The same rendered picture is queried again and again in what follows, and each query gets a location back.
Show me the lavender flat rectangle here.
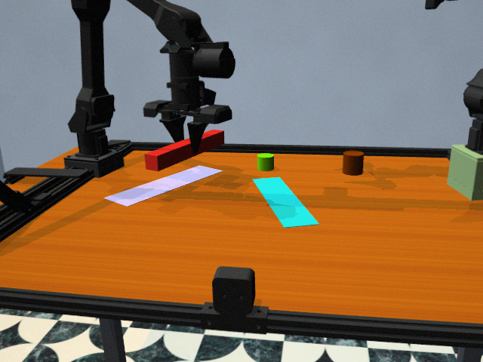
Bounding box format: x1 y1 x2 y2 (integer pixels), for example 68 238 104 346
105 165 223 207

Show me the brown cylinder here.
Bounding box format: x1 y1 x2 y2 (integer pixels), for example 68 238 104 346
343 151 364 176

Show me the teal rectangle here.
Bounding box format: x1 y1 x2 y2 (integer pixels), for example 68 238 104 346
253 177 319 228

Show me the red bar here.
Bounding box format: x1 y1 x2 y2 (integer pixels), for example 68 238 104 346
145 130 224 171

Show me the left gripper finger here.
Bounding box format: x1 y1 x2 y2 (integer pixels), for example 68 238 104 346
159 115 186 143
187 121 209 154

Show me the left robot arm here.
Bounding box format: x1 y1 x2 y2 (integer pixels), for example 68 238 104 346
68 0 235 158

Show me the green cylinder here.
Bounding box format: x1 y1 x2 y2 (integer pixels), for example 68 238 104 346
257 153 274 171

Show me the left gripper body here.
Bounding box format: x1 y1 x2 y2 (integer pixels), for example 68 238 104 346
143 76 232 124

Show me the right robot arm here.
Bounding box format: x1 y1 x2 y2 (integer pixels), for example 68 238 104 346
425 0 483 155

